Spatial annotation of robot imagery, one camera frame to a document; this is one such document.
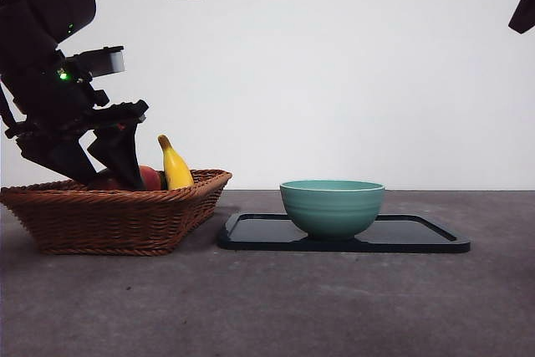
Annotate dark red plum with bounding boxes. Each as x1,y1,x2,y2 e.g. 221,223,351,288
86,169,126,191

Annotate brown wicker basket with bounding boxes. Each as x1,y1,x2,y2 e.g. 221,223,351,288
0,169,233,257

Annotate black rectangular tray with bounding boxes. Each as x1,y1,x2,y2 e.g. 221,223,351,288
216,212,472,254

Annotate yellow banana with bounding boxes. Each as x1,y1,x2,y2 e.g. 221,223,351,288
157,134,196,191

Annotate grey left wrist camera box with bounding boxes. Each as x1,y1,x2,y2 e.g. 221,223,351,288
69,45,126,79

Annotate teal bowl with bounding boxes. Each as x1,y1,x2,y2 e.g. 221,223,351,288
278,180,385,242

